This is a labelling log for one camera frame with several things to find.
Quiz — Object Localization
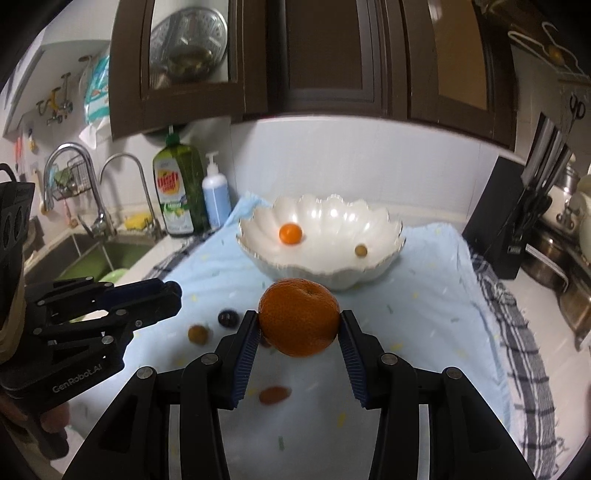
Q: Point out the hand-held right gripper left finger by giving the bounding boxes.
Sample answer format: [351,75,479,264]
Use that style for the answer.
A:
[62,310,262,480]

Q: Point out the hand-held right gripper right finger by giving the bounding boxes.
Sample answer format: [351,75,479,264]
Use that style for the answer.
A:
[339,310,539,480]

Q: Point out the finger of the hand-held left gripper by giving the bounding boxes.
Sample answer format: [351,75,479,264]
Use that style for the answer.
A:
[30,295,182,370]
[25,277,182,325]

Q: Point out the small red cherry tomato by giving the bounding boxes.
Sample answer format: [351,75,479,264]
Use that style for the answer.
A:
[259,386,291,407]

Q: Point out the large orange mandarin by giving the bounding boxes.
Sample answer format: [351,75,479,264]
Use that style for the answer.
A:
[257,278,341,358]

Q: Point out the white scalloped bowl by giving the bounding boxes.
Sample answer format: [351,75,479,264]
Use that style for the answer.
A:
[236,194,406,291]

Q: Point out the person's left hand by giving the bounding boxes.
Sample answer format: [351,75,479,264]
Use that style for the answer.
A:
[39,401,72,435]

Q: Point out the kitchen sink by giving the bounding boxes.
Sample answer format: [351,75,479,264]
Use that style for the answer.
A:
[25,231,162,287]

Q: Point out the chrome gooseneck faucet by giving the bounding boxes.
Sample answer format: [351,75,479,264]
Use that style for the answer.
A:
[99,153,164,238]

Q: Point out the light blue speckled towel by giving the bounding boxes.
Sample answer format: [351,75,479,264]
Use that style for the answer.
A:
[69,191,513,480]

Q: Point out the tall chrome spring faucet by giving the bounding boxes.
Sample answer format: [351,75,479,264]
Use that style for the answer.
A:
[44,143,116,241]

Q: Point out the green dish soap bottle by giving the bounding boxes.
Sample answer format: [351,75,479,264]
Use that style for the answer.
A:
[152,126,209,238]

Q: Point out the white and blue pump bottle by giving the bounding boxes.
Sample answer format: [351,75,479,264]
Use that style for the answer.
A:
[202,151,232,229]

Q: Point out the small round orange tomato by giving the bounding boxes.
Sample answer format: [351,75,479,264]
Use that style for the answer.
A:
[279,223,304,246]

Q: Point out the grey checkered cloth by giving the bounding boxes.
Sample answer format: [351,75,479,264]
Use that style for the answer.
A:
[152,237,568,469]

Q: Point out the printed plastic bag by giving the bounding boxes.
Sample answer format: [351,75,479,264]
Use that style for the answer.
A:
[78,51,112,148]

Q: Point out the black knife block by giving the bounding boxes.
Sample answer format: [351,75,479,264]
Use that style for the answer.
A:
[462,156,552,280]

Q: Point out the steel pot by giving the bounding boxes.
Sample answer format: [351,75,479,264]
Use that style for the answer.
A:
[522,231,570,287]

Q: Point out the steel pan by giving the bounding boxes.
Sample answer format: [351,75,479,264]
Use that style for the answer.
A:
[558,272,591,342]

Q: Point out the perforated steel steamer plate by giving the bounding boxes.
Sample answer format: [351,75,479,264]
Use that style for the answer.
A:
[150,7,229,86]

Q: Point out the cream kettle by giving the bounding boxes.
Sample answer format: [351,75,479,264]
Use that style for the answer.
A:
[540,175,591,232]

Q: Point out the white clothes hanger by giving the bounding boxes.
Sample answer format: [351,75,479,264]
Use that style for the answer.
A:
[508,21,585,75]

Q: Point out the wire basket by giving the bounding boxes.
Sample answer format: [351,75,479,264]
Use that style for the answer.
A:
[51,156,93,200]

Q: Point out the yellow bicycle wall ornament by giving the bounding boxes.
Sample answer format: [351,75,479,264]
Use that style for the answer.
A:
[36,71,75,126]

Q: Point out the steel-handled knives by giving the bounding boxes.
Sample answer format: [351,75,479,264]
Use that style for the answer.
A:
[522,113,574,195]

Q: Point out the dark brown wall cabinet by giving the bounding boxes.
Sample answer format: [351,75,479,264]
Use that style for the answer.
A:
[108,0,518,151]

